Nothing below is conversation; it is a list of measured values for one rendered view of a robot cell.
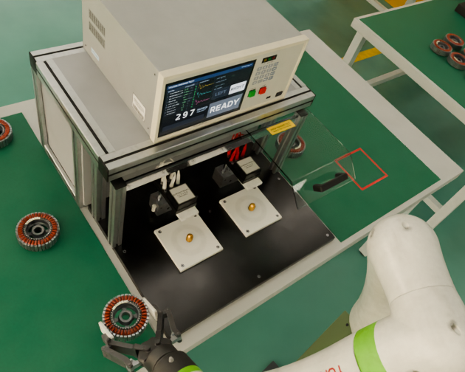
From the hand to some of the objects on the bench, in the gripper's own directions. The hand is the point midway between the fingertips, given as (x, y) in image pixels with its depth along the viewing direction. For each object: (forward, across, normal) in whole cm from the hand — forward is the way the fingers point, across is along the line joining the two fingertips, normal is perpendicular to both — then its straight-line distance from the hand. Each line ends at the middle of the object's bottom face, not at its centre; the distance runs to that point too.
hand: (126, 317), depth 112 cm
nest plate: (+14, +28, +1) cm, 31 cm away
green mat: (+35, -24, +12) cm, 44 cm away
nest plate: (+14, +52, +1) cm, 54 cm away
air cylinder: (+26, +28, +8) cm, 40 cm away
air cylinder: (+26, +52, +8) cm, 59 cm away
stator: (+35, -7, +12) cm, 37 cm away
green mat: (+35, +105, +9) cm, 111 cm away
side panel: (+50, +8, +20) cm, 54 cm away
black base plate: (+16, +40, 0) cm, 43 cm away
